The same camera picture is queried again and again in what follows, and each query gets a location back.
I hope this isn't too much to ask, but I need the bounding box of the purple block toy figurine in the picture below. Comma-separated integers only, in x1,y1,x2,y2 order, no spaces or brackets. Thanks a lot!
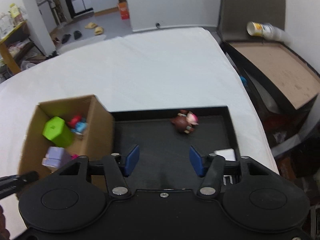
42,147,72,171

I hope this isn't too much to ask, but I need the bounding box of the green hexagonal plastic block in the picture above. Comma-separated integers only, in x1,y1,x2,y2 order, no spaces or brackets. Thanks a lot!
42,116,74,148

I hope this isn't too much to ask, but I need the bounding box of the person's left hand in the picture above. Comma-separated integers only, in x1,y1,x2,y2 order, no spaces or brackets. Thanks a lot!
0,206,10,239

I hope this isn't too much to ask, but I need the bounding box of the black plastic tray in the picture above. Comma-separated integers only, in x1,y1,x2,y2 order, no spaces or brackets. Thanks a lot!
112,106,240,190

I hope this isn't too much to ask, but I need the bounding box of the white small box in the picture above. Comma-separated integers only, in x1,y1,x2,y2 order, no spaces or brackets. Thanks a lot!
214,148,236,161

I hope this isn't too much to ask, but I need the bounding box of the brown haired doll figurine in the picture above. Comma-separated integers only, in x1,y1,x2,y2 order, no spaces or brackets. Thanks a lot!
170,109,199,134

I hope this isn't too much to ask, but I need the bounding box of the red blue toy figurine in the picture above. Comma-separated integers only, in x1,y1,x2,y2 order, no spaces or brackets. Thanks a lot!
67,115,88,135

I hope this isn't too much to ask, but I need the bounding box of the white tablecloth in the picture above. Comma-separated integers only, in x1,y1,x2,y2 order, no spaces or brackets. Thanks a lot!
1,28,277,176

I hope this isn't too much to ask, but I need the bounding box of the black framed cork board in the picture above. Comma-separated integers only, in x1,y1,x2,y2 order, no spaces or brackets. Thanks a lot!
222,42,319,112

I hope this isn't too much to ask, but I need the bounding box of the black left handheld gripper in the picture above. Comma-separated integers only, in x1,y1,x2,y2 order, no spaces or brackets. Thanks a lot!
0,171,39,199

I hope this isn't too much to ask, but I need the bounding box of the yellow slipper right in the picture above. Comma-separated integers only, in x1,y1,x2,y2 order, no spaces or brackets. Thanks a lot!
94,26,104,35

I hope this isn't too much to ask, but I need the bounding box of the yellow slipper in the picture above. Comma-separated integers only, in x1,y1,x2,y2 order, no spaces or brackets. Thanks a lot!
94,26,104,35
85,22,98,29

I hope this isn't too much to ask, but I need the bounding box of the black slipper right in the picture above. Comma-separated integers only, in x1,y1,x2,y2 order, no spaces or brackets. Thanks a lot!
73,30,82,40

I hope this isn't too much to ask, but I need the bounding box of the black slipper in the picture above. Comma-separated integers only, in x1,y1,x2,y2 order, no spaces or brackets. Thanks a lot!
73,30,82,40
61,34,71,44

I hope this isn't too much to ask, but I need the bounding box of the black slipper left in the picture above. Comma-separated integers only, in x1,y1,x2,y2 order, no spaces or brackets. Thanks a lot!
61,34,71,44

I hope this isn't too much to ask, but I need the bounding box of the yellow slipper left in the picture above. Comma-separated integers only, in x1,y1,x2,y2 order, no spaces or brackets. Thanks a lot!
85,22,98,29

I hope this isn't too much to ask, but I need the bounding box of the orange cardboard box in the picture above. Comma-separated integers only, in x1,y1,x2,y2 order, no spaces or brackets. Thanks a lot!
118,2,130,20

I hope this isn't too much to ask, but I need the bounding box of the stack of paper cups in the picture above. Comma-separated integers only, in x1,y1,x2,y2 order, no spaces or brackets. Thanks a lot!
246,22,290,42

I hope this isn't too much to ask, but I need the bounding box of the yellow wooden side table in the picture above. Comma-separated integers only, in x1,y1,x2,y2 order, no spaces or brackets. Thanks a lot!
0,19,28,75

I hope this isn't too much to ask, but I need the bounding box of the white kitchen cabinet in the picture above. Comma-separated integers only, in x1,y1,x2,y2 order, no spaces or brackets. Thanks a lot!
38,1,57,33

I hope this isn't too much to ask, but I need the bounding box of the yellow labelled bottle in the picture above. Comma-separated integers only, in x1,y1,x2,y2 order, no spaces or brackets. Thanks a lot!
9,3,23,25

